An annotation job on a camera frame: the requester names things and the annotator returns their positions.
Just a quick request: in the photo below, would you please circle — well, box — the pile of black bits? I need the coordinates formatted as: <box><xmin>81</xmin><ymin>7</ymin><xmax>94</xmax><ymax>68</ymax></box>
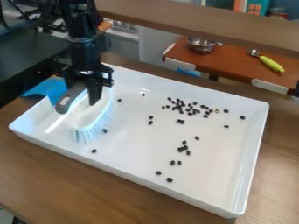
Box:
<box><xmin>89</xmin><ymin>91</ymin><xmax>248</xmax><ymax>184</ymax></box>

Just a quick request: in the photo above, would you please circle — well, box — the blue cloth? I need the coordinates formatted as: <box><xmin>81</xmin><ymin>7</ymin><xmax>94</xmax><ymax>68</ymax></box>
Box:
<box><xmin>19</xmin><ymin>76</ymin><xmax>71</xmax><ymax>100</ymax></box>

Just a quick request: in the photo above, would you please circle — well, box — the silver pot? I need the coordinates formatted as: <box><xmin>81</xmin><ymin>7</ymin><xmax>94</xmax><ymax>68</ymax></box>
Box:
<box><xmin>185</xmin><ymin>35</ymin><xmax>225</xmax><ymax>55</ymax></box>

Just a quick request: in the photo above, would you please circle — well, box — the small brown wooden table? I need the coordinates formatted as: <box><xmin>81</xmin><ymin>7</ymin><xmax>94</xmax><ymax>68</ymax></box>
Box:
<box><xmin>161</xmin><ymin>36</ymin><xmax>299</xmax><ymax>96</ymax></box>

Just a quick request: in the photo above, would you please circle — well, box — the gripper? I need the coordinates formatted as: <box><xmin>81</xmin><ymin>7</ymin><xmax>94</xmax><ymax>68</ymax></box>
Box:
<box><xmin>63</xmin><ymin>61</ymin><xmax>116</xmax><ymax>107</ymax></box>

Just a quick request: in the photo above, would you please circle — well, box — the white tray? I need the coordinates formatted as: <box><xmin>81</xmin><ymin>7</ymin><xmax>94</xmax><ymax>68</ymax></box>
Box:
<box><xmin>8</xmin><ymin>62</ymin><xmax>271</xmax><ymax>220</ymax></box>

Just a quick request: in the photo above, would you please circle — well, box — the spoon with yellow handle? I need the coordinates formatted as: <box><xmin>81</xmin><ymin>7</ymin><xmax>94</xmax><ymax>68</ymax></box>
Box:
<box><xmin>247</xmin><ymin>48</ymin><xmax>287</xmax><ymax>74</ymax></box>

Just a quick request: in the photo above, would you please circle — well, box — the white brush with grey handle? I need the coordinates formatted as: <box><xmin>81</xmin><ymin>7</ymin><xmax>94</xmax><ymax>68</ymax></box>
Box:
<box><xmin>53</xmin><ymin>81</ymin><xmax>117</xmax><ymax>144</ymax></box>

